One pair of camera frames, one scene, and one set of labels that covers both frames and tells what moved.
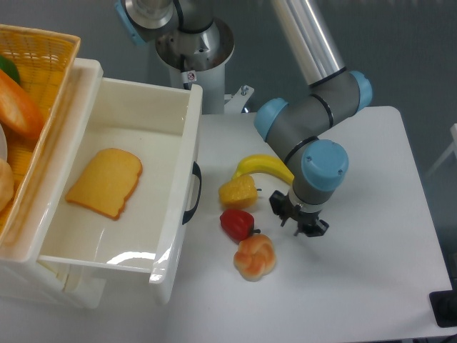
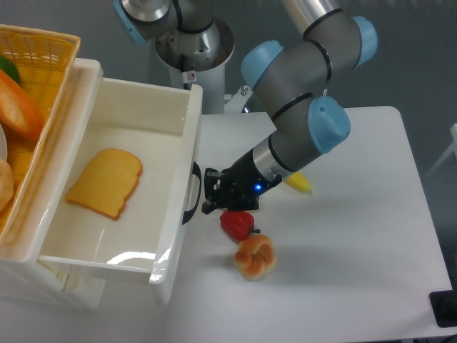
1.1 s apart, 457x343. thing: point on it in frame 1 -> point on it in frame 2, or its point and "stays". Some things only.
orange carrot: [18, 111] stays
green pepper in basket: [8, 66] stays
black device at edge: [444, 306] stays
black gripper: [283, 208] -> [239, 186]
